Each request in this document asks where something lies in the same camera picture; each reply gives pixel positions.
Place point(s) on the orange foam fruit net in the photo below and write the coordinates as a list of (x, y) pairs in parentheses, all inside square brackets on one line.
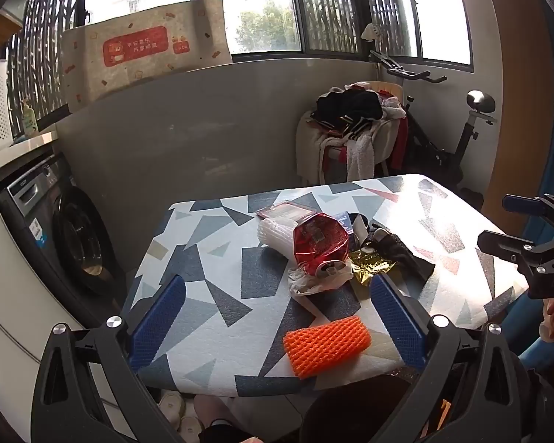
[(325, 344)]

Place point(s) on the wooden panel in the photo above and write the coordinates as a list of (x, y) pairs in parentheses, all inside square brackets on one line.
[(517, 101)]

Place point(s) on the gold foil wrapper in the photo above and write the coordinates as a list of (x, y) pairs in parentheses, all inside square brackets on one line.
[(369, 268)]

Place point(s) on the blue white packet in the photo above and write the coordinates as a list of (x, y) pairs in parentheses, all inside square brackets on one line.
[(345, 222)]

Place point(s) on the black plastic wrapper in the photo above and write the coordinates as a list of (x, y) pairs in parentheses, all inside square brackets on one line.
[(397, 249)]

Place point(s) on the person's leg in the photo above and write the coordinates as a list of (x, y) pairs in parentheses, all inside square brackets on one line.
[(217, 410)]

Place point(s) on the white foam fruit net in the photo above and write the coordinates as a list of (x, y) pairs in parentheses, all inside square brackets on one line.
[(274, 235)]

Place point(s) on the black garment striped cuffs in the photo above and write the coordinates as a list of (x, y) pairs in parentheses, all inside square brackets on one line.
[(351, 104)]

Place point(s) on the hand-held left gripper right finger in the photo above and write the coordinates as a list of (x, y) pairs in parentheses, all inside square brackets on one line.
[(397, 323)]

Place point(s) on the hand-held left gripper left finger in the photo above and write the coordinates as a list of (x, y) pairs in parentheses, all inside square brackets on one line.
[(159, 323)]

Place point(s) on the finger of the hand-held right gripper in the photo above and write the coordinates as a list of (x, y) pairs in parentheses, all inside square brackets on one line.
[(503, 244), (524, 204)]

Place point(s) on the wooden wall cabinet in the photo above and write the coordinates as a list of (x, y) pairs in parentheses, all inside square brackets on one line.
[(0, 32)]

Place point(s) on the cardboard box with red label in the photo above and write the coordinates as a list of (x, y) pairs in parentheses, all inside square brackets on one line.
[(143, 50)]

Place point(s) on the red garment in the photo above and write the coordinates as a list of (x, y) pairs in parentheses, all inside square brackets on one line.
[(399, 140)]

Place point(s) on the crushed red can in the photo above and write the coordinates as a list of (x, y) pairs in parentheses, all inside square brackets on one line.
[(318, 240)]

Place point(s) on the small white cloth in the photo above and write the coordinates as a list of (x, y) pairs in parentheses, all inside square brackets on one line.
[(370, 31)]

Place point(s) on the person's right hand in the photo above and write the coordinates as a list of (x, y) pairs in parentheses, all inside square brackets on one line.
[(553, 318)]

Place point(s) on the white tissue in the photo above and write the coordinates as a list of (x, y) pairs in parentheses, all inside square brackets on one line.
[(304, 285)]

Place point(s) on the black round bowl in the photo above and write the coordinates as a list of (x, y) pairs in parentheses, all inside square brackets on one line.
[(361, 228)]

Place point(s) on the black exercise bike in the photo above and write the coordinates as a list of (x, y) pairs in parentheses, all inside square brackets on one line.
[(443, 152)]

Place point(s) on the yellow-green bottle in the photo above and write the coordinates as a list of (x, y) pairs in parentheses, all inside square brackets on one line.
[(29, 120)]

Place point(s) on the dark grey washing machine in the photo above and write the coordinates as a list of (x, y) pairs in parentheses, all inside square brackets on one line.
[(74, 240)]

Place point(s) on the beige chair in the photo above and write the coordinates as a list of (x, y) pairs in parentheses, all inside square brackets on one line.
[(385, 140)]

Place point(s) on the white fleece garment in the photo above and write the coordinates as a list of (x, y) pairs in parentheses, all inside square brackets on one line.
[(358, 152)]

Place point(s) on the white slipper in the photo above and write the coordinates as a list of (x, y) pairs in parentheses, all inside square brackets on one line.
[(173, 406), (191, 430)]

